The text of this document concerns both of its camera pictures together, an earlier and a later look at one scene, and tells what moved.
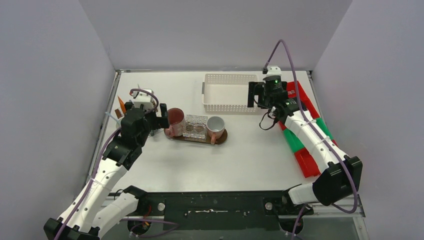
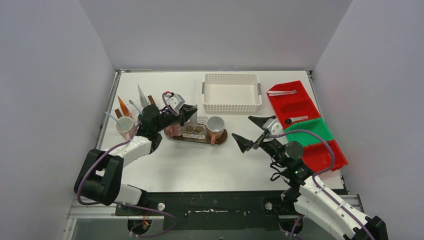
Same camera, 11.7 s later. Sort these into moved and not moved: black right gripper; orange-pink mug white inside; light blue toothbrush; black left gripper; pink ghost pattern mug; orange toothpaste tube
Moved: black left gripper; black right gripper
Not moved: orange toothpaste tube; pink ghost pattern mug; orange-pink mug white inside; light blue toothbrush
